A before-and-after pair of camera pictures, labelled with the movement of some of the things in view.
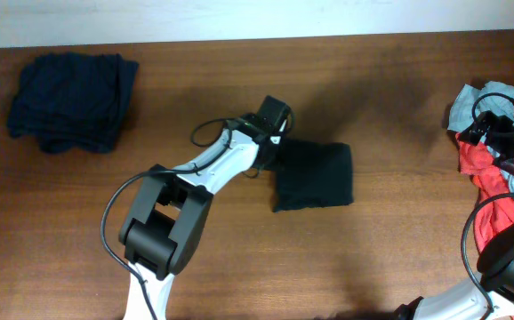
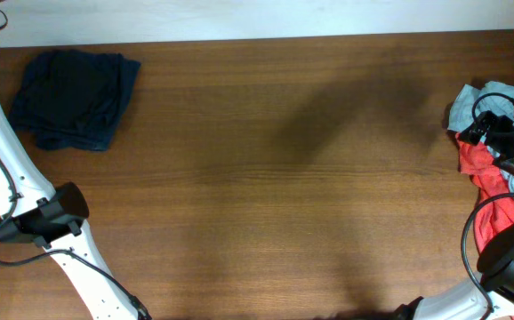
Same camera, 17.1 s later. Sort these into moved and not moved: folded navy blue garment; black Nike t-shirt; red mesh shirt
Moved: black Nike t-shirt
Not moved: red mesh shirt; folded navy blue garment
